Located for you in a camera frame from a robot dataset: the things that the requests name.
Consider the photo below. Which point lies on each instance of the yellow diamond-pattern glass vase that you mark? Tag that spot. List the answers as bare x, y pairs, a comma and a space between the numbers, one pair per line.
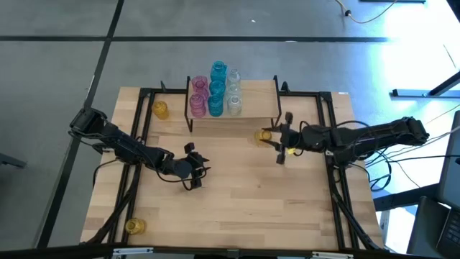
160, 110

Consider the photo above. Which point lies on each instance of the wooden shelf with black frame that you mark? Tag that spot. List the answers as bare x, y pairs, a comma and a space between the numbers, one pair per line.
258, 100

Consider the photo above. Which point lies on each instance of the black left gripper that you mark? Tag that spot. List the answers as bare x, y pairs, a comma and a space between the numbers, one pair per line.
187, 167

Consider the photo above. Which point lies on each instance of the silver bracket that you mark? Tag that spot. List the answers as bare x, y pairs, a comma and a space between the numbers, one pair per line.
133, 250
332, 255

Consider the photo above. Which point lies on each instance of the silver mounting plate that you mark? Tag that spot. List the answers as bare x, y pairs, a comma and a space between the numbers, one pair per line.
328, 152

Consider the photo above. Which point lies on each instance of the pink ribbed glass vase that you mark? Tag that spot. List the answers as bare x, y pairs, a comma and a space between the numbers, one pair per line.
197, 106

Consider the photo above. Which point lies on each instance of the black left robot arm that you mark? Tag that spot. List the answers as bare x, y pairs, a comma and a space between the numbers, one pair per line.
133, 149

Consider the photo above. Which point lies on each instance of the black metal table frame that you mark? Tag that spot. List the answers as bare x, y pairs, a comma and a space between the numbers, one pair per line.
325, 95

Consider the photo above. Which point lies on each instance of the black floor beam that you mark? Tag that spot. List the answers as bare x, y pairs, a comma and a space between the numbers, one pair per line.
402, 197

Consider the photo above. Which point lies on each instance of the black front crossbar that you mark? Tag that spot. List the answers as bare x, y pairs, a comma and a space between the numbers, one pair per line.
54, 253

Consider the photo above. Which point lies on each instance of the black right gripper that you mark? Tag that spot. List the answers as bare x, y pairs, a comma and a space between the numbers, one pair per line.
294, 138

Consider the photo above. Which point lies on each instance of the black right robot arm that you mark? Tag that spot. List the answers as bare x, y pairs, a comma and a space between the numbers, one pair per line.
359, 138

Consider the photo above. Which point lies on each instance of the black stand base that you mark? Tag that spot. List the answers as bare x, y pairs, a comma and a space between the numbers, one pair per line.
409, 93

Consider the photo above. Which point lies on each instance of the blue rippled glass vase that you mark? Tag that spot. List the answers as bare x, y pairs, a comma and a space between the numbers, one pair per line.
215, 105

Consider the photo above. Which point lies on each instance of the dark furniture foot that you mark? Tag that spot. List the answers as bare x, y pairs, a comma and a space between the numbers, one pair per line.
10, 160

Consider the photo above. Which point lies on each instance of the tall yellow glass vase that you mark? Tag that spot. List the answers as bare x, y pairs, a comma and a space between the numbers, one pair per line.
263, 136

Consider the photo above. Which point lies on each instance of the dark grey monitor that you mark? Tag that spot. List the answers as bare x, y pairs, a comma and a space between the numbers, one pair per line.
452, 162

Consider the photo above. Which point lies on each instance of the yellow tag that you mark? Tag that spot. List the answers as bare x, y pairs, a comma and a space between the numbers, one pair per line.
291, 151

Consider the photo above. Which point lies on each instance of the black laptop keyboard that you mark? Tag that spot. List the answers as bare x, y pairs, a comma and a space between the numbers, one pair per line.
451, 232

